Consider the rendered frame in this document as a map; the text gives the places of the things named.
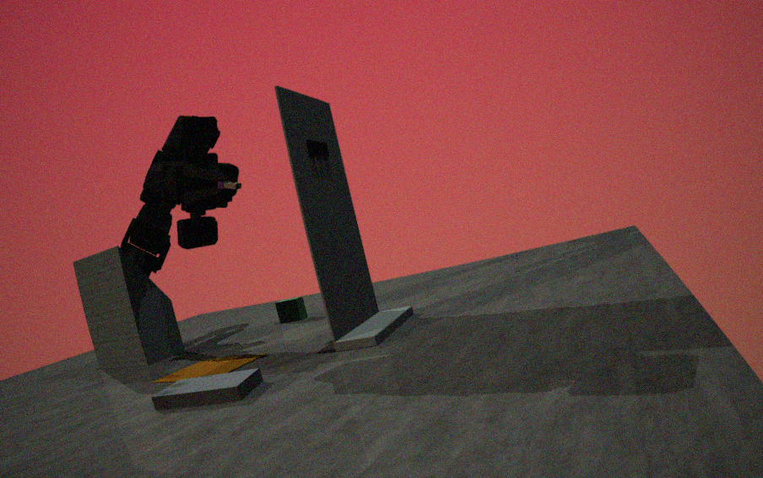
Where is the orange flat square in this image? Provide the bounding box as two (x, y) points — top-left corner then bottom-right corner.
(152, 353), (265, 383)

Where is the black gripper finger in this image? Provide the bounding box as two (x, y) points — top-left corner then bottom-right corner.
(184, 188), (230, 212)
(183, 153), (230, 182)

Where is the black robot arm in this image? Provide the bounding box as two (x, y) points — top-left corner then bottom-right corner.
(121, 123), (239, 277)

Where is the grey panel with socket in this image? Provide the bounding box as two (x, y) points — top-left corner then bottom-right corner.
(274, 85), (414, 351)

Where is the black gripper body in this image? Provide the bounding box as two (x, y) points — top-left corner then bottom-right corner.
(158, 117), (219, 249)

